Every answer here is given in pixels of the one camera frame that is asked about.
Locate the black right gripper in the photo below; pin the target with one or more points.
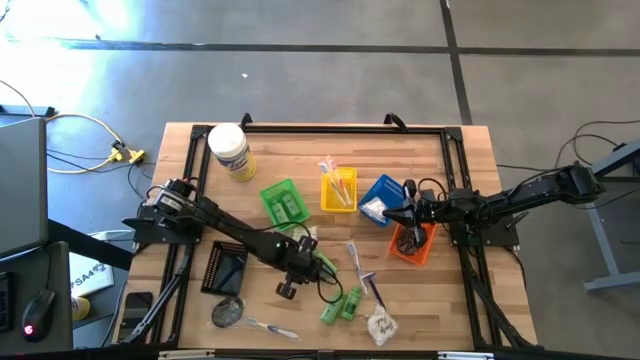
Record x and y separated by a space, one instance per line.
435 210

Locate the white bag with black print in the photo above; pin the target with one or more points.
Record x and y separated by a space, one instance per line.
382 326

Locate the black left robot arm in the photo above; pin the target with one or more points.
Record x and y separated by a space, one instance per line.
235 230

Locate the wrapped white blue toothbrush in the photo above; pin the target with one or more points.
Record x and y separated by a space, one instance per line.
275 329

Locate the black frame clamp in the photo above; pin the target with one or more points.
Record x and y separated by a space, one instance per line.
397 121
245 121

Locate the white item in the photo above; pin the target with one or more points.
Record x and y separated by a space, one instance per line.
310 231

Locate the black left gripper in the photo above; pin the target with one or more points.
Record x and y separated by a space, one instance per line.
302 260

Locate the dark round item in bag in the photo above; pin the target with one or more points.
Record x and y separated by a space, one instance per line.
227 312

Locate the blue plastic basket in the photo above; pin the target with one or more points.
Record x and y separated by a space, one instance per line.
392 192

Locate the orange plastic basket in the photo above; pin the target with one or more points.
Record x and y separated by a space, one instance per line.
422 256

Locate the black smartphone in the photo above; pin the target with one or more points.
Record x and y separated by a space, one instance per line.
137 305

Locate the purple toothbrush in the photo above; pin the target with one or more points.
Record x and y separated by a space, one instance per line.
356 260

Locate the black aluminium table frame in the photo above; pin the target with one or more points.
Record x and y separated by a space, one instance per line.
350 129

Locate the yellow cup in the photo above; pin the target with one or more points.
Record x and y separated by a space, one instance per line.
81 309

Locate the yellow plastic basket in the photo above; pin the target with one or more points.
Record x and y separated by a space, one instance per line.
351 202

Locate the black comb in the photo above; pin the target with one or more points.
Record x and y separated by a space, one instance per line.
229 272

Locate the clear plastic bag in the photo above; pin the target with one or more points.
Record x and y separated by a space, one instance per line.
374 206

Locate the green plastic basket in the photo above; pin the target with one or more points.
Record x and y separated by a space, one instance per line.
269 196

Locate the plastic packet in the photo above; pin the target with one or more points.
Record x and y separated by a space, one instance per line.
343 187

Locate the dark side desk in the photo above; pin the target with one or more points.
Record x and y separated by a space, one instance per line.
55 260

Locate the black plastic basket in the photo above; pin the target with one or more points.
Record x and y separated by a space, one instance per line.
212 270

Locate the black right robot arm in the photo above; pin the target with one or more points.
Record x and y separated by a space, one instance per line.
525 192

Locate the Lysol wipes canister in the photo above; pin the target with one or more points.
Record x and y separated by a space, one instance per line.
230 142

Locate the black computer mouse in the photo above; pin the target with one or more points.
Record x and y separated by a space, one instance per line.
39 312

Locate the white printed box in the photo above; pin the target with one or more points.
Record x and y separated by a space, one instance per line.
90 280

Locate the grey metal table frame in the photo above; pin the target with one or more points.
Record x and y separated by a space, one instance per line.
601 250

